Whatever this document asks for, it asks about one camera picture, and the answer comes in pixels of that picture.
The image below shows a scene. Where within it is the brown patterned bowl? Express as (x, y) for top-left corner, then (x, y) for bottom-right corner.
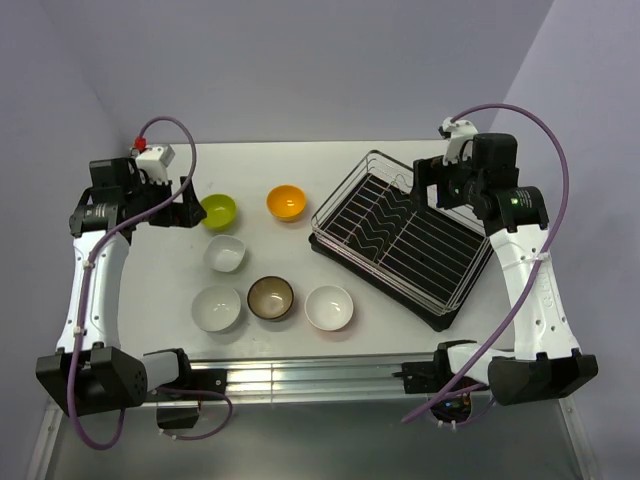
(247, 276), (295, 322)

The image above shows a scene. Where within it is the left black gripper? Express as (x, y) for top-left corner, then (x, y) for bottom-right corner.
(125, 174), (206, 228)

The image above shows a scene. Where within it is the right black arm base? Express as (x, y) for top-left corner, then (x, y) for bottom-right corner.
(392, 360), (479, 424)

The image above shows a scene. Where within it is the white square bowl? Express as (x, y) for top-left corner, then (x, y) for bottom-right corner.
(203, 235), (246, 273)

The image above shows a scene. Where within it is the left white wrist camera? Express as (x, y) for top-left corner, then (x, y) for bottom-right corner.
(135, 144), (175, 185)

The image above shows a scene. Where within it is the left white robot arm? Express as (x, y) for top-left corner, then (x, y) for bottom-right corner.
(35, 146), (205, 416)

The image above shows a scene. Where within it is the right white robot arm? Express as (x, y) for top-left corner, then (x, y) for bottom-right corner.
(411, 132), (598, 406)

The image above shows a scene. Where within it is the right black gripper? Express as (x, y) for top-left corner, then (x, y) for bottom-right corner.
(409, 149), (485, 213)

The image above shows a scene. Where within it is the aluminium frame rail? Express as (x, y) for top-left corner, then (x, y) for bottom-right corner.
(191, 354), (432, 405)

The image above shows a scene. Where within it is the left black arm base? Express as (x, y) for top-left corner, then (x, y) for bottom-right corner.
(145, 369), (231, 437)

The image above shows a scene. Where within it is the green round bowl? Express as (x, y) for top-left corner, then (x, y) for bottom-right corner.
(201, 194), (237, 231)

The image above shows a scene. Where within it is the white ribbed bowl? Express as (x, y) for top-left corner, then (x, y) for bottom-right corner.
(191, 285), (241, 332)

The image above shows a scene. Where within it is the orange round bowl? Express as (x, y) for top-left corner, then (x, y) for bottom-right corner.
(266, 184), (307, 222)

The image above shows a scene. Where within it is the metal wire dish rack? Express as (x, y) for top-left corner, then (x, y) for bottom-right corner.
(309, 149), (493, 315)

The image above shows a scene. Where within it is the white bowl orange outside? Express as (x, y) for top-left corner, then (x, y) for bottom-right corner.
(304, 285), (354, 332)

